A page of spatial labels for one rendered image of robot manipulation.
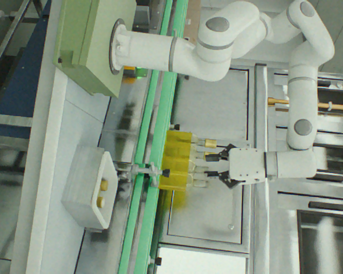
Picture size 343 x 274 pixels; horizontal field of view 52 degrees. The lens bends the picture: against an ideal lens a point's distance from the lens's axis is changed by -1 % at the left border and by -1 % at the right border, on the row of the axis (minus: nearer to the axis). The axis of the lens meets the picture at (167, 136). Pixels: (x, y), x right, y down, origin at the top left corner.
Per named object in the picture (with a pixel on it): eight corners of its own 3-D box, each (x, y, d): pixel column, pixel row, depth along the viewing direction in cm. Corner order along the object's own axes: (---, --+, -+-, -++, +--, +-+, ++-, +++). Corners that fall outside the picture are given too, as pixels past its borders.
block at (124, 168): (114, 182, 126) (134, 184, 125) (110, 170, 117) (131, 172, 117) (116, 173, 127) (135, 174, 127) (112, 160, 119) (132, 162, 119)
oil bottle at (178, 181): (136, 186, 134) (193, 193, 132) (135, 180, 129) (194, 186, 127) (139, 173, 137) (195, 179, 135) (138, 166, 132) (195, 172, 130)
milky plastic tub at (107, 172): (80, 227, 112) (108, 231, 111) (61, 202, 93) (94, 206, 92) (94, 177, 121) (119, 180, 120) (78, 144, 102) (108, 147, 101)
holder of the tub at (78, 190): (83, 231, 117) (106, 234, 116) (60, 201, 93) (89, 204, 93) (95, 183, 125) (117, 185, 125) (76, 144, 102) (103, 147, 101)
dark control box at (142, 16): (129, 24, 153) (148, 25, 152) (127, 9, 146) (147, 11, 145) (132, 11, 157) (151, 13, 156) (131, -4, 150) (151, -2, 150)
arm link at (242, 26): (264, 47, 107) (277, -1, 94) (213, 88, 96) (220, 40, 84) (239, 33, 111) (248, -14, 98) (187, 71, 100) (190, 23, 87)
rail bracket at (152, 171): (134, 186, 127) (170, 190, 126) (129, 165, 112) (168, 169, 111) (136, 178, 128) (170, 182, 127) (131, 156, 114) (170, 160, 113)
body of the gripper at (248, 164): (270, 186, 101) (230, 187, 104) (268, 155, 106) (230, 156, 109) (270, 174, 95) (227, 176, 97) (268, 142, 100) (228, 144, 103)
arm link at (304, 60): (260, 77, 107) (292, 55, 94) (264, 19, 114) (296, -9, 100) (303, 93, 112) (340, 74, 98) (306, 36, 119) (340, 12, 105)
